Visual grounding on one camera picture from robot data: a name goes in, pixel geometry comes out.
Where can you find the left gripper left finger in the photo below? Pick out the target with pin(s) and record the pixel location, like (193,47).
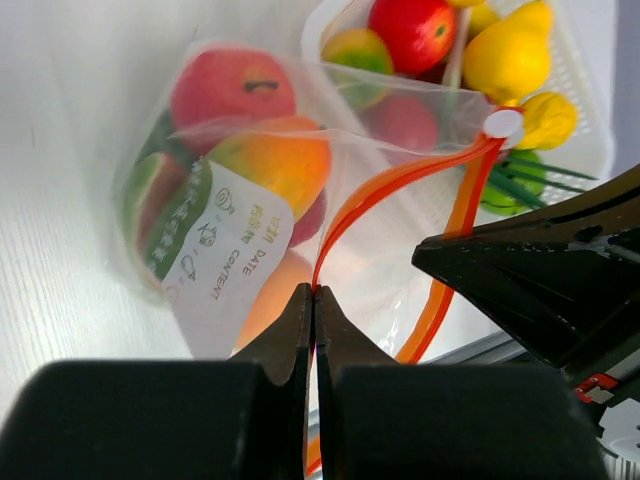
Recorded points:
(240,418)

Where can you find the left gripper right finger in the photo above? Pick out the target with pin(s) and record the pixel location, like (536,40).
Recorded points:
(380,419)

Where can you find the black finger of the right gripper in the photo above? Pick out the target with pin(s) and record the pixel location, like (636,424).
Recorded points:
(562,281)

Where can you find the peach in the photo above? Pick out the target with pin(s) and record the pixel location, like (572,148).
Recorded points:
(274,296)

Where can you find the yellow pear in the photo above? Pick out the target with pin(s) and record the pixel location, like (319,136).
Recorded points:
(512,58)

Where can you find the watermelon slice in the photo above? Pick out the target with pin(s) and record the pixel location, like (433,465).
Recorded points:
(161,200)

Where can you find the clear zip bag orange zipper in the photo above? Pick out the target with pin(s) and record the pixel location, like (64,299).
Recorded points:
(412,165)

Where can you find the orange green mango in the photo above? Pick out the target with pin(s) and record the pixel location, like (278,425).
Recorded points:
(289,156)

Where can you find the red tomato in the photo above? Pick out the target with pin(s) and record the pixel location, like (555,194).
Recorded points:
(232,85)

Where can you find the red strawberry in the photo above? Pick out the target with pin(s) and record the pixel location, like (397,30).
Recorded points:
(309,224)

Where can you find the green chives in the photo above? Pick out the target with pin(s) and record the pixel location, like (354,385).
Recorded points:
(551,169)

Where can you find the yellow banana bunch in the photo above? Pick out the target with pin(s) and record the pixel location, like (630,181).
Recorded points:
(549,121)

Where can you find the white plastic basket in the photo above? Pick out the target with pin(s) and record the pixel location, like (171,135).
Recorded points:
(589,150)

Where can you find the red apple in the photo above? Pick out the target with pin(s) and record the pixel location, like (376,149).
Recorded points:
(417,33)

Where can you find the green lime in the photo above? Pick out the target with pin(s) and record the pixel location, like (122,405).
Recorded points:
(362,49)

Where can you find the aluminium rail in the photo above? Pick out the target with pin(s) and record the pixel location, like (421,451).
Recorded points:
(500,347)

